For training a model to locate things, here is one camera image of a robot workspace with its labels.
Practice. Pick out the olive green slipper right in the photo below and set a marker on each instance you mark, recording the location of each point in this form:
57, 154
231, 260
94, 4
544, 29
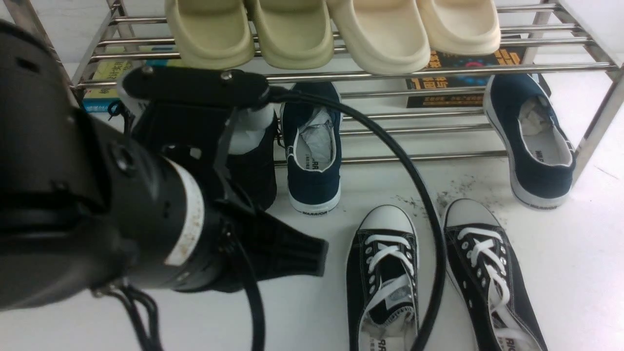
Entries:
293, 34

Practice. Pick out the silver metal shoe rack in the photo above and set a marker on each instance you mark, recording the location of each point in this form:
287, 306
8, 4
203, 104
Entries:
25, 16

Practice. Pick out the cream slipper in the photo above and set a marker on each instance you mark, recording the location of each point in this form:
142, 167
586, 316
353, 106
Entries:
461, 27
382, 36

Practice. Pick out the black knit sneaker left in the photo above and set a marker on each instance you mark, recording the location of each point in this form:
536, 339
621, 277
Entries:
117, 108

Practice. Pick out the black canvas lace sneaker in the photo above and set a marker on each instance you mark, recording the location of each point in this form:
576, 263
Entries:
381, 282
485, 270

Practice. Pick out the cream slipper left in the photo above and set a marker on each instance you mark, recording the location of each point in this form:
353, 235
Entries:
382, 36

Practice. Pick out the navy canvas shoe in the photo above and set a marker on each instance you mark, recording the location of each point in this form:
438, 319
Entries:
311, 136
540, 156

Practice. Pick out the cream slipper right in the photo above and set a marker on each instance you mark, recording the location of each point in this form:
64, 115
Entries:
461, 27

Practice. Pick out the black orange book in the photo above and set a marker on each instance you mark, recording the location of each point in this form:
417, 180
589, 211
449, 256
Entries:
505, 56

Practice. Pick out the black knit sneaker right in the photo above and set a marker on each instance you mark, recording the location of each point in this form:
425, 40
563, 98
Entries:
251, 154

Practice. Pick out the black knit sneaker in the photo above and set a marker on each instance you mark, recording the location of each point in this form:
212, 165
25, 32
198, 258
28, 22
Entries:
251, 154
117, 108

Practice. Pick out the olive green slipper left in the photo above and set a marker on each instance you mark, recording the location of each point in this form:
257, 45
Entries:
210, 34

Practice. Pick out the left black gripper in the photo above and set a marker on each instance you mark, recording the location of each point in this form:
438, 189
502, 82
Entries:
184, 203

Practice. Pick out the olive green slipper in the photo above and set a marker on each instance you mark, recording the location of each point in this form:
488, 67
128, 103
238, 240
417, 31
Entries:
293, 34
210, 34

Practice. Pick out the navy canvas shoe middle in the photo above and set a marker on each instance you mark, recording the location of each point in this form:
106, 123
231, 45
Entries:
311, 136

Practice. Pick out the yellow blue book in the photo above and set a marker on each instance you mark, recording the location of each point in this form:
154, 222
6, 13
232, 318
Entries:
99, 87

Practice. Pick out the navy canvas shoe right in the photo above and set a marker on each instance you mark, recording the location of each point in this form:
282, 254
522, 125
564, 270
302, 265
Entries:
540, 156

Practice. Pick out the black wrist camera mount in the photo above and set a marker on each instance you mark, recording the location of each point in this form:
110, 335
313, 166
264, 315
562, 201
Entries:
200, 87

